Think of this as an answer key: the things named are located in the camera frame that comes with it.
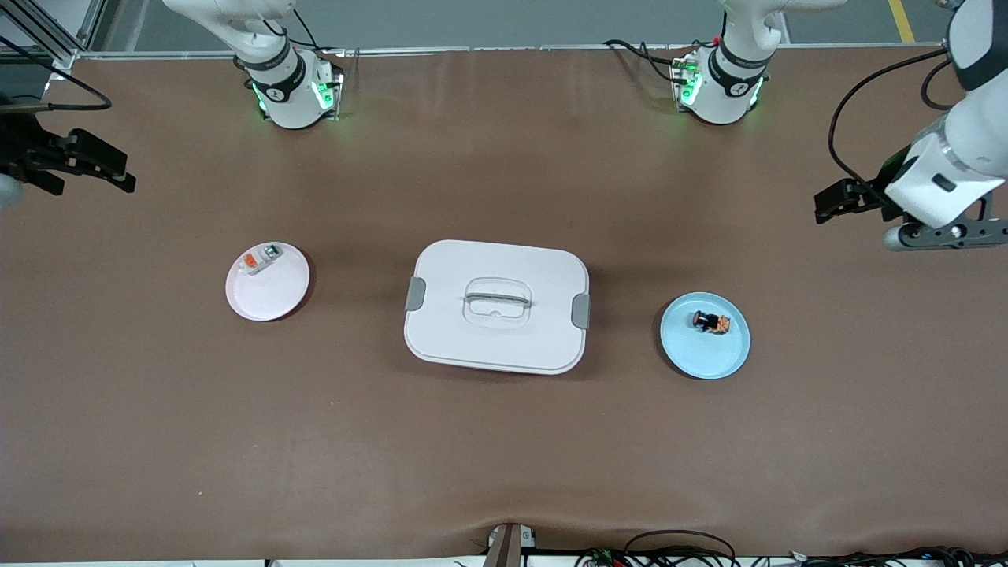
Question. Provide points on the metal table edge bracket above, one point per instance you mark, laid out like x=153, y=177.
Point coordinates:
x=508, y=543

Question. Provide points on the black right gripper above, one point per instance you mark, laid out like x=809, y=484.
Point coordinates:
x=24, y=151

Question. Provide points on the white circuit breaker orange lever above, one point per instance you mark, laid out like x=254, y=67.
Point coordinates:
x=260, y=260

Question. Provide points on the white lidded storage box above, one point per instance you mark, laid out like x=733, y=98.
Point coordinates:
x=496, y=331

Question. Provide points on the pink round plate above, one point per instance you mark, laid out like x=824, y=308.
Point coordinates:
x=268, y=291

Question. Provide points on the aluminium frame profile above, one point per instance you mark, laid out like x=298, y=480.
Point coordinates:
x=47, y=35

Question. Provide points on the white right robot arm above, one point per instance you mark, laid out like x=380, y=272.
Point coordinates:
x=291, y=102

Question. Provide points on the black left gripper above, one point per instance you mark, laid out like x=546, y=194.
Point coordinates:
x=869, y=197

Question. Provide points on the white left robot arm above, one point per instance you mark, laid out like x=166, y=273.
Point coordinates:
x=945, y=161

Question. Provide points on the blue round plate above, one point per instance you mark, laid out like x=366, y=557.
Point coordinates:
x=705, y=346

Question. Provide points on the orange and black push-button switch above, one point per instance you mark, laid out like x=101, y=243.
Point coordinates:
x=711, y=321

